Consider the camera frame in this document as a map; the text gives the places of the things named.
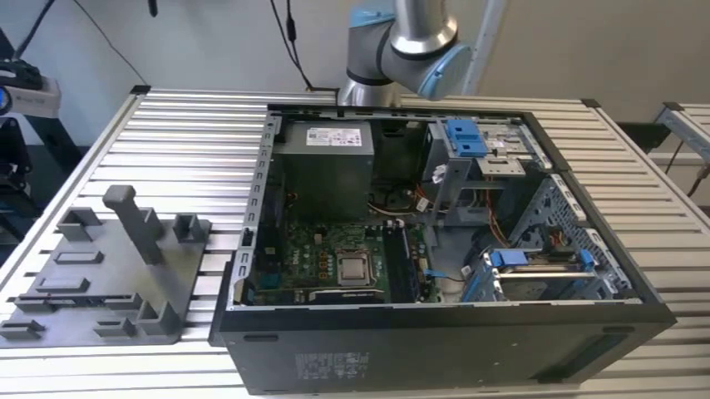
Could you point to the grey plastic parts rack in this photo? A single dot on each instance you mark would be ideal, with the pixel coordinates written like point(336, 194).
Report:
point(101, 270)

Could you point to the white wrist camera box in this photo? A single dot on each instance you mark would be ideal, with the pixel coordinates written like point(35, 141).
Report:
point(39, 99)

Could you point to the green motherboard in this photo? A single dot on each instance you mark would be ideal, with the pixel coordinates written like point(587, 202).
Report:
point(310, 249)

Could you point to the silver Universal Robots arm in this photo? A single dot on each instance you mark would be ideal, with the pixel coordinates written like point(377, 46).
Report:
point(422, 25)

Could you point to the blue plastic drive latch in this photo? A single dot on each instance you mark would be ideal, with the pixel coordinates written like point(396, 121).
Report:
point(464, 129)
point(470, 149)

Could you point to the grey power supply unit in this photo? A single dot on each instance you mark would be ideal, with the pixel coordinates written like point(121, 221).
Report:
point(325, 183)

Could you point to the black graphics card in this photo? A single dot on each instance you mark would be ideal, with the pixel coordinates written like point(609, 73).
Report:
point(344, 296)

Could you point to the hard disk in blue carrier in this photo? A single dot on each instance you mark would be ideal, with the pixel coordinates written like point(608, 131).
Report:
point(508, 257)

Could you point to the metal slat table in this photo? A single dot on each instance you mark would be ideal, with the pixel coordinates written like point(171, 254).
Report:
point(691, 124)

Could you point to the black open PC case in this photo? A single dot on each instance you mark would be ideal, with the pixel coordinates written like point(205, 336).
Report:
point(389, 341)

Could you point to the black table corner cap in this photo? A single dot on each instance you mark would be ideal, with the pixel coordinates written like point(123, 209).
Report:
point(675, 106)
point(141, 88)
point(591, 104)

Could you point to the black RAM slot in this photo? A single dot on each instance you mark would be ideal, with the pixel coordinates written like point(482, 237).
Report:
point(392, 262)

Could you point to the grey metal drive cage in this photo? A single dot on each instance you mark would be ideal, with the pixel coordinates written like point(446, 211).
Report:
point(508, 154)

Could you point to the silver CPU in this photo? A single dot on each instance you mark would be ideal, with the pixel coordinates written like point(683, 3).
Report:
point(356, 270)

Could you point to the black box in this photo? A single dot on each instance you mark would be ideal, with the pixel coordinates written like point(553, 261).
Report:
point(644, 137)

